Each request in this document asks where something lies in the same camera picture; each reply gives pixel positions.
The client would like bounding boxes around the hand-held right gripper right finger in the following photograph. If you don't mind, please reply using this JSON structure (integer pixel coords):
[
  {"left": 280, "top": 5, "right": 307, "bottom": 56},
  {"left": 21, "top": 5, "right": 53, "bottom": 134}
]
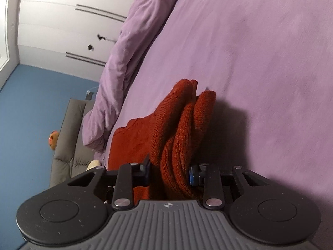
[{"left": 189, "top": 163, "right": 270, "bottom": 210}]

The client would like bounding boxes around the white wardrobe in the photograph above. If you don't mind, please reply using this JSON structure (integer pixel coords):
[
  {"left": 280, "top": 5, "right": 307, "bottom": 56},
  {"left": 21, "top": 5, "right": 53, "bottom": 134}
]
[{"left": 18, "top": 0, "right": 146, "bottom": 71}]

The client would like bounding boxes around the red knit sweater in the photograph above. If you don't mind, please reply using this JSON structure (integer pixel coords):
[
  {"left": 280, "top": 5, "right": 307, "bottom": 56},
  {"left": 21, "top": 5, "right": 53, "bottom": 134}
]
[{"left": 107, "top": 78, "right": 217, "bottom": 201}]

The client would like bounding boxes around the orange plush toy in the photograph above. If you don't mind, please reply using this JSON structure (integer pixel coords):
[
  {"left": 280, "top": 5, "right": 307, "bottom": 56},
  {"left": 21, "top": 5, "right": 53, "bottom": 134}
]
[{"left": 48, "top": 131, "right": 59, "bottom": 150}]

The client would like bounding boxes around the purple bed sheet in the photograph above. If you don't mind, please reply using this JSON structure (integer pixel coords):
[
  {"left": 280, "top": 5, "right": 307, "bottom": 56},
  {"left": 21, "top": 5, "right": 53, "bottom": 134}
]
[{"left": 99, "top": 0, "right": 333, "bottom": 230}]

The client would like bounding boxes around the wall charger with cable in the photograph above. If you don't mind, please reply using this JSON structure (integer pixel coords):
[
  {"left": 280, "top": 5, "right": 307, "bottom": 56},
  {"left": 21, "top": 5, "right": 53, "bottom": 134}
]
[{"left": 85, "top": 85, "right": 101, "bottom": 101}]

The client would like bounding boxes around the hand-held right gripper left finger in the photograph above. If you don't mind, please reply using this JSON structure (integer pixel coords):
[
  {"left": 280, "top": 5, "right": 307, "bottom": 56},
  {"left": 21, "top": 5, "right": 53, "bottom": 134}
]
[{"left": 68, "top": 154, "right": 151, "bottom": 211}]

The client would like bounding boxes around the grey padded headboard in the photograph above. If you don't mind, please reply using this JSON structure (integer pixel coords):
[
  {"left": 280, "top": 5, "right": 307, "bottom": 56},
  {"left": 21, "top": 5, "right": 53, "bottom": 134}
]
[{"left": 49, "top": 97, "right": 107, "bottom": 188}]

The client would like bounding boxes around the purple duvet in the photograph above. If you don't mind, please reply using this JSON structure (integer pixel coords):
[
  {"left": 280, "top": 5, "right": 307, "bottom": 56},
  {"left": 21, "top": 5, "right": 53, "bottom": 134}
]
[{"left": 82, "top": 0, "right": 191, "bottom": 153}]

